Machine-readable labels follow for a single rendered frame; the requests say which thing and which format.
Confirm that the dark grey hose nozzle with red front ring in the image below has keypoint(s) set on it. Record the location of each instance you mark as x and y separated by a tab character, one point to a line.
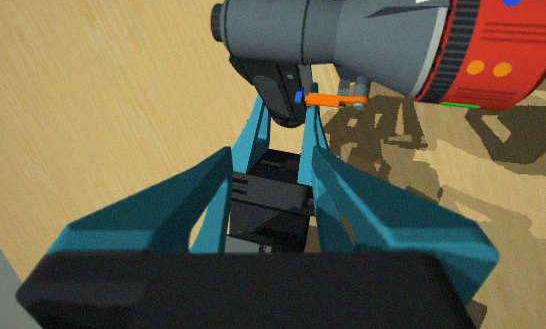
478	54

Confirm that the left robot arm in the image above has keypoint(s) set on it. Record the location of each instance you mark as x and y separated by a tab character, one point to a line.
269	226

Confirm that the small tan cube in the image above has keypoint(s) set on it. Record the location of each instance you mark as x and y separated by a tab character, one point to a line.
365	161

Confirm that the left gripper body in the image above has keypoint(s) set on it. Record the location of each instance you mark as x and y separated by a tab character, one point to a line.
272	181

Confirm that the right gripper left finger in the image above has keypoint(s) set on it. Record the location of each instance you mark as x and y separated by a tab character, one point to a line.
160	218

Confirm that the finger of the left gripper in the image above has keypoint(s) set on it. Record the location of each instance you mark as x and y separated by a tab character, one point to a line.
313	135
254	139

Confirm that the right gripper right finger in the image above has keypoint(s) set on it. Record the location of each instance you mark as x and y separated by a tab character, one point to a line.
386	218

